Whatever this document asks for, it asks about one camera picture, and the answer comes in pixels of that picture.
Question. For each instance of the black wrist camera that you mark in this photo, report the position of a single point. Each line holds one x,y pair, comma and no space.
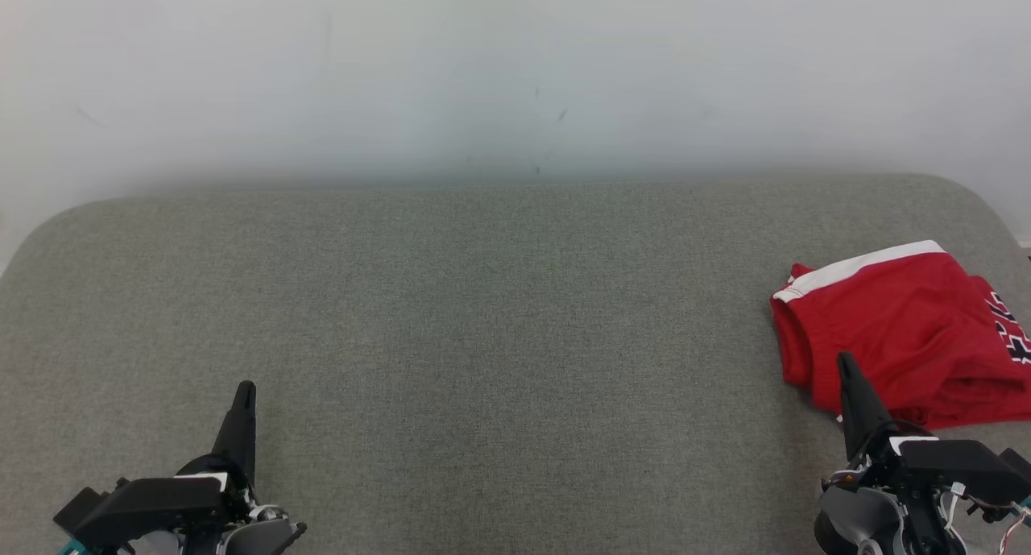
76,511
1019,462

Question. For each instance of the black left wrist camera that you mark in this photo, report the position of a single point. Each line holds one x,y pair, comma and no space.
76,511

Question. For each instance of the teal left camera connector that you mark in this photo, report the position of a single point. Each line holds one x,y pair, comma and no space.
71,548

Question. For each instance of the red shorts white waistband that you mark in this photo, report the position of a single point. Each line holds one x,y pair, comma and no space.
878,329

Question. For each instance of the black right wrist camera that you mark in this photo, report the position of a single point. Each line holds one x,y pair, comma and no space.
1019,462

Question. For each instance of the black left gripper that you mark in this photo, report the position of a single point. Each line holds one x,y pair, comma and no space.
161,507

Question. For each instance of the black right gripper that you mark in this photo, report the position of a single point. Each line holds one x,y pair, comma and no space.
950,470

